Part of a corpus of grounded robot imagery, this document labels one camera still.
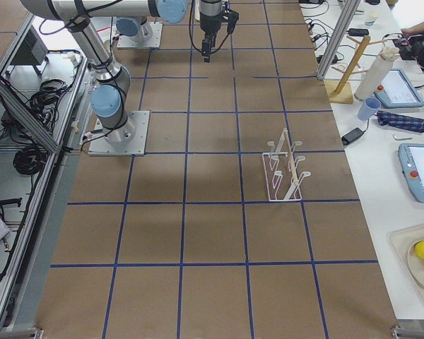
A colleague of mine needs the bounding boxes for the beige tray with fruit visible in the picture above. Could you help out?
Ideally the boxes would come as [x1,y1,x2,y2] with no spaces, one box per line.
[390,224,424,303]

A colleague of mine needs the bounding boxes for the folded blue plaid umbrella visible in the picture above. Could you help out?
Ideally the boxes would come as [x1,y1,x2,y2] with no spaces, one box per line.
[376,110,424,133]

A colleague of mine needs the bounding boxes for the white wire cup rack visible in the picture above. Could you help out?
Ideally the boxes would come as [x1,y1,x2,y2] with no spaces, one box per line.
[261,129,311,202]

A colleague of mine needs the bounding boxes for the black power adapter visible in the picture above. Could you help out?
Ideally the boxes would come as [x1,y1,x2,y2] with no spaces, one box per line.
[341,128,365,146]

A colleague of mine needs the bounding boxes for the blue cup on side table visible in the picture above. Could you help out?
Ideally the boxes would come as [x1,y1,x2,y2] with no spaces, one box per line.
[358,97,382,121]

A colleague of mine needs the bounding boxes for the teach pendant tablet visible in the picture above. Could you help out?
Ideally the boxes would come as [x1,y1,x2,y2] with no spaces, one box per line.
[374,68,424,108]
[399,143,424,203]

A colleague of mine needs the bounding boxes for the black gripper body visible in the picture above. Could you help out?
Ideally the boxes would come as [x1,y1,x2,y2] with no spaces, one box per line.
[199,0,222,34]

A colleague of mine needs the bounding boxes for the aluminium frame post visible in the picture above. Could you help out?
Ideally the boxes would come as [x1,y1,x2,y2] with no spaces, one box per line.
[317,0,360,80]

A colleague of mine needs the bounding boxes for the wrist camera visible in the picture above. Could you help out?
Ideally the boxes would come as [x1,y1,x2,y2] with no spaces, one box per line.
[221,8,239,35]

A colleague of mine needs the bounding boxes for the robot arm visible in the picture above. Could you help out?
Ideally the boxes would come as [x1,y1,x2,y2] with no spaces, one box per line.
[116,16,153,43]
[22,0,239,148]

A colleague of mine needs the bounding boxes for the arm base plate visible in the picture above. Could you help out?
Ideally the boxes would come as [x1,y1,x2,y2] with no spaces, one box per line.
[88,111,150,156]
[116,18,163,49]

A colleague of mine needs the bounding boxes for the wooden mug tree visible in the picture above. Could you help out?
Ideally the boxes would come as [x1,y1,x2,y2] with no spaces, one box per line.
[324,35,384,104]

